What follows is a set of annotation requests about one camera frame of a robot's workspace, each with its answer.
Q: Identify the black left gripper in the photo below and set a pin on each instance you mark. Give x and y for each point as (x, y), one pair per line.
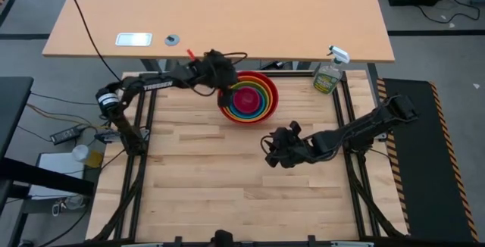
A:
(219, 70)

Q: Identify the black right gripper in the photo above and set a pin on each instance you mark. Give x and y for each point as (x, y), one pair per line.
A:
(291, 146)

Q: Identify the small pink plastic bowl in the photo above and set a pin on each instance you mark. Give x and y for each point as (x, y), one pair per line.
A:
(247, 101)

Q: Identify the blue plastic bowl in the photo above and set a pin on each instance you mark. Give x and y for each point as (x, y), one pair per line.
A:
(263, 101)

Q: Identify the lime green plastic bowl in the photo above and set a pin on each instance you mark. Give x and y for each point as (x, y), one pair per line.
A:
(266, 99)

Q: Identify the orange plastic bowl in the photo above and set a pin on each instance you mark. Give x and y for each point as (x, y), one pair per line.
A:
(271, 97)

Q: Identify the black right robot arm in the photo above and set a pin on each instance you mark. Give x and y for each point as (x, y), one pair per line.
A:
(360, 127)

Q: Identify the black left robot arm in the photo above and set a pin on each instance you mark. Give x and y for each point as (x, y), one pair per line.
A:
(125, 88)

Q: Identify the large red plastic bowl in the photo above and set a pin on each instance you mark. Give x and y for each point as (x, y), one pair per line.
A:
(276, 97)

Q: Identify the light wood desk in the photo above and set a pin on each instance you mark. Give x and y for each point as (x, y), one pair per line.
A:
(227, 12)

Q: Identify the spray bottle with white trigger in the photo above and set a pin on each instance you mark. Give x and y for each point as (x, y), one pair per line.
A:
(327, 78)

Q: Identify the black rounded object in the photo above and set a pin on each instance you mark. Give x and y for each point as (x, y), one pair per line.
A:
(223, 238)

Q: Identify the yellow container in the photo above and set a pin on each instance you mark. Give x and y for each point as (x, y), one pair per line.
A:
(94, 159)

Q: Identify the clear plastic cup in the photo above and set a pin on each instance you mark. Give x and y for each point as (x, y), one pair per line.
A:
(80, 152)

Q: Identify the black mat with hazard stripes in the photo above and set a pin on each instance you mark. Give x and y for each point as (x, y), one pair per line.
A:
(428, 186)

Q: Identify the black power adapter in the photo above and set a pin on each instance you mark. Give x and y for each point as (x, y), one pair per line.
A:
(66, 135)

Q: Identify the white box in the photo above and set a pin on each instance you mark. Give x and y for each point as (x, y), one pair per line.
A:
(57, 163)

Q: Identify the black side table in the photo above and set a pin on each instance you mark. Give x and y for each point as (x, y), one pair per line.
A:
(13, 107)

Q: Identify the black aluminium table frame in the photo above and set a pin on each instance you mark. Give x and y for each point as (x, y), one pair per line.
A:
(356, 186)

